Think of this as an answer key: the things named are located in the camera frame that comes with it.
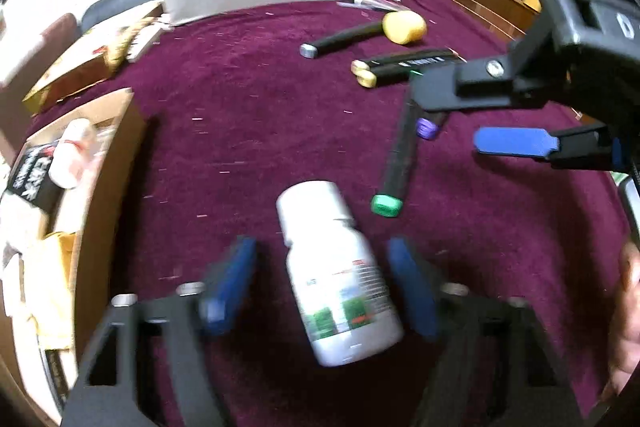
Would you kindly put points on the cardboard box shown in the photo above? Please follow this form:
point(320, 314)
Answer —
point(110, 167)

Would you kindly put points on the green-capped black marker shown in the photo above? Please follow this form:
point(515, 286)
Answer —
point(397, 167)

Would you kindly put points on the clear pen package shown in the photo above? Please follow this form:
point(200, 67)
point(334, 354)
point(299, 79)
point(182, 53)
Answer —
point(372, 2)

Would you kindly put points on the white bottle red label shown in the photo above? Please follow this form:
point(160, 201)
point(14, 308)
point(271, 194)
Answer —
point(67, 157)

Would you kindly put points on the white bottle green label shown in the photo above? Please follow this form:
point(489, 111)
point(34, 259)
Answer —
point(335, 287)

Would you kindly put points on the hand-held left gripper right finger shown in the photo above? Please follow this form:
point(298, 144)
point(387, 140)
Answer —
point(415, 292)

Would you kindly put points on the purple-capped black marker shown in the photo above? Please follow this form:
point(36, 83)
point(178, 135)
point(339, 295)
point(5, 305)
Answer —
point(427, 129)

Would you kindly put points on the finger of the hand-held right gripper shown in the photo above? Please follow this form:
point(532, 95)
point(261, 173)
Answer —
point(515, 142)
point(440, 89)

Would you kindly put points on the black patterned snack bag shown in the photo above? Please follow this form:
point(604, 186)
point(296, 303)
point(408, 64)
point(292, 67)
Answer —
point(30, 179)

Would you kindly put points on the person's right hand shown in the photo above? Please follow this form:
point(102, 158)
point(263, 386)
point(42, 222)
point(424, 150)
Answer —
point(629, 317)

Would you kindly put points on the gold gift box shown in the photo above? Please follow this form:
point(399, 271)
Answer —
point(75, 67)

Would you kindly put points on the yellow-capped black marker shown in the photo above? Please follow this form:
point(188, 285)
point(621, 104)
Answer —
point(395, 62)
point(395, 75)

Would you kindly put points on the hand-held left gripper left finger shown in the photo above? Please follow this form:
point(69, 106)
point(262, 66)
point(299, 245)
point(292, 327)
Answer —
point(230, 287)

